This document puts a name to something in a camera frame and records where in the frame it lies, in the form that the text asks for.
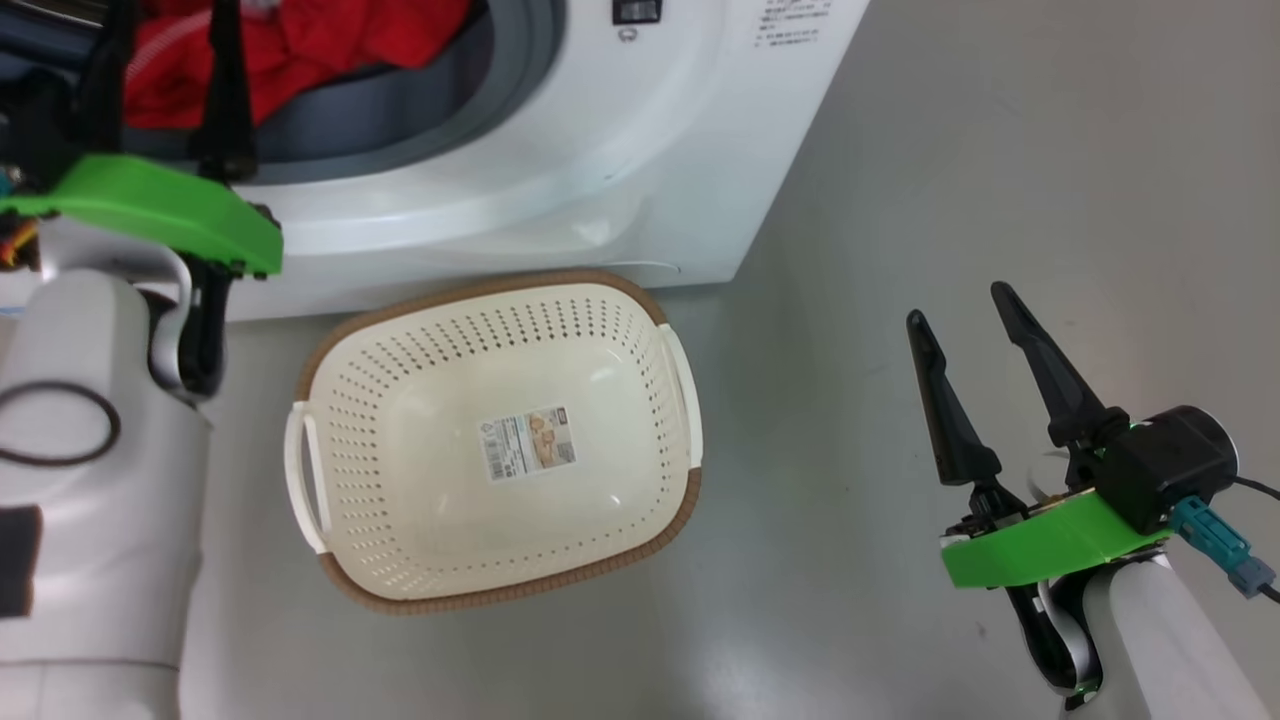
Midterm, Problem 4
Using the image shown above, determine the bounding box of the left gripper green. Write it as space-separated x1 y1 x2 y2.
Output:
0 0 284 279

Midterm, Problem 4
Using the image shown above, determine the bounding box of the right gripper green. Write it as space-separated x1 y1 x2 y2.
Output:
906 281 1173 591

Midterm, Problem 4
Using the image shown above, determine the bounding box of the red garment with white stripe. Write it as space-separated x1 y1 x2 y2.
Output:
122 0 473 131

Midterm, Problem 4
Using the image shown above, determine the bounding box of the white front-load washing machine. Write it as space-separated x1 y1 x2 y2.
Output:
0 0 871 323

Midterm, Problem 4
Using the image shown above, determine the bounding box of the cream perforated laundry basket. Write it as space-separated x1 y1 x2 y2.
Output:
284 268 705 615

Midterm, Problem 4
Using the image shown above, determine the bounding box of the paper product label sticker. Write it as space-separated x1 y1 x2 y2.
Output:
481 405 578 484

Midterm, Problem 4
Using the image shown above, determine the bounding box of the red yellow wire bundle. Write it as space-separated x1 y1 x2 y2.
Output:
0 215 41 271

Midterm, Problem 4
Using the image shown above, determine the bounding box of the right teal connector with cable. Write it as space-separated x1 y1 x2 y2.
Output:
1170 497 1280 603

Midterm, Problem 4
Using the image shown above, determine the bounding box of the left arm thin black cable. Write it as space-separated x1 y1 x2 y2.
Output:
0 382 123 468

